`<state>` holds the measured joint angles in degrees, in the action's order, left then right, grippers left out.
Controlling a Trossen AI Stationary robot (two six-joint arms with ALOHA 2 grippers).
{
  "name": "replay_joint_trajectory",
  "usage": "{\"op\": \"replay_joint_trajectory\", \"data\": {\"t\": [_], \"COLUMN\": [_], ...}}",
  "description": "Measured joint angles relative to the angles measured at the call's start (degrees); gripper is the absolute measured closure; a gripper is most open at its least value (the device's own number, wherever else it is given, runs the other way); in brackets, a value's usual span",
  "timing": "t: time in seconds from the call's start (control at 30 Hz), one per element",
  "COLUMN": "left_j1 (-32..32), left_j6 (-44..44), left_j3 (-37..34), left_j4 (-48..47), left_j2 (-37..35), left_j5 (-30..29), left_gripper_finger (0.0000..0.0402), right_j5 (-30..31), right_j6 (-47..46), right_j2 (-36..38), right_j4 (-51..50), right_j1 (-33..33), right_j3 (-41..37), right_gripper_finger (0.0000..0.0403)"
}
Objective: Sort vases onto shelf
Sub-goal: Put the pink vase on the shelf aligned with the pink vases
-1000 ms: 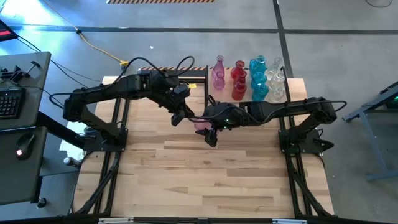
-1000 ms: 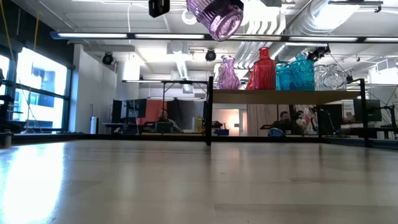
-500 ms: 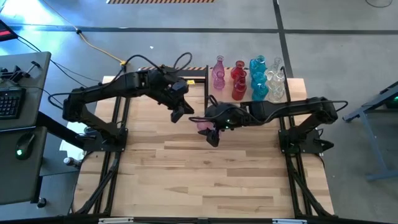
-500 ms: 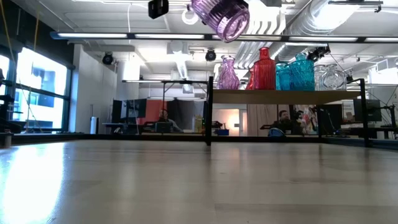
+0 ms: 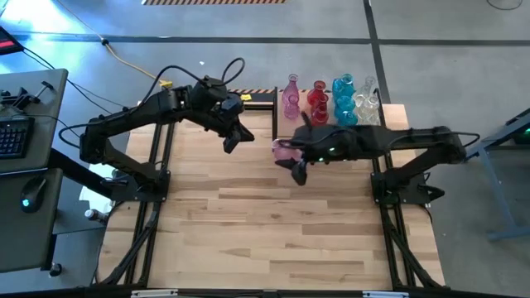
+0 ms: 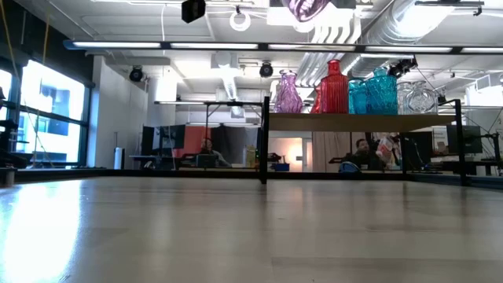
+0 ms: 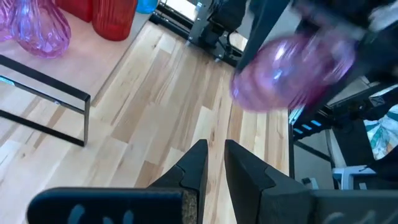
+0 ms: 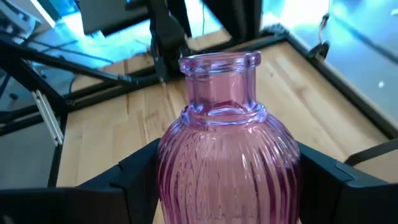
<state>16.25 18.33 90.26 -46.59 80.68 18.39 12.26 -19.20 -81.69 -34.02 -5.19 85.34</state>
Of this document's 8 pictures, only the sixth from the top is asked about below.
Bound large bright window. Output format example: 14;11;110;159
19;58;88;166

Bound short ceiling light strip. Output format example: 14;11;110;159
363;45;503;55

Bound red fluted oval glass vase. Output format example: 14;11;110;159
320;59;350;115

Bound black ceiling track fixture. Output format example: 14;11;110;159
414;0;485;17

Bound black box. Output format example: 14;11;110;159
195;153;218;169

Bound dark background monitor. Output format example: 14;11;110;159
141;124;186;150

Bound white ribbed ceiling pipes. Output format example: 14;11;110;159
296;15;362;88

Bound silver round ventilation duct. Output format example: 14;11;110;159
345;0;457;79

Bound black monitor on arm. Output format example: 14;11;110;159
446;124;483;155

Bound yellow hanging cable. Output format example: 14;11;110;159
42;0;51;64
0;2;20;78

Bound red partition panel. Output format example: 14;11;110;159
172;125;213;158

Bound teal zigzag pattern glass vase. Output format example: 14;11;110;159
365;66;398;116

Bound pink tall cone glass vase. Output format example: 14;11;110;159
274;69;303;114

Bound clear square glass bottle vase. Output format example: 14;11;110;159
396;81;413;116

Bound white hanging air duct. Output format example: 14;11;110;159
211;50;241;101

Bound person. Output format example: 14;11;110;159
345;138;385;172
198;137;233;168

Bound dark grey curtain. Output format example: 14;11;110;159
211;124;261;168

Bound pink ringed round glass vase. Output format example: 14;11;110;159
281;0;332;23

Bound black equipment stand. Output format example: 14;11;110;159
0;117;35;188

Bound white cylinder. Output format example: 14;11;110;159
113;146;125;170

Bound wooden shelf black metal frame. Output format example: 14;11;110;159
259;96;472;188

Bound teal star pattern square vase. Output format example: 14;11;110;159
347;77;369;116

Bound white ceiling box unit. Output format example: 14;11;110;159
266;6;357;28

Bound blue grey bar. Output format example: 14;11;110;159
436;175;503;191

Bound blue round bag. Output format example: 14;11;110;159
339;160;362;174

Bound clear round squat glass vase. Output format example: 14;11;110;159
406;80;439;116

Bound white round pendant lamp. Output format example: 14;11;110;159
292;21;318;35
229;6;252;32

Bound beige curtain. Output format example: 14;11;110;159
312;131;369;173

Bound pink bulb shaped glass vase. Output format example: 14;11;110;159
274;86;303;114

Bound narrow bright window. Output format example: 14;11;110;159
0;68;15;121

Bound black ceiling camera cluster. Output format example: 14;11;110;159
387;57;418;79

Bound large black screen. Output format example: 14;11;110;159
400;131;434;172

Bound red bulbous glass vase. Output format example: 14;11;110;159
312;84;323;115

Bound long ceiling light strip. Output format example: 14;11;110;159
62;39;357;53

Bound colourful poster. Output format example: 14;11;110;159
373;132;402;170

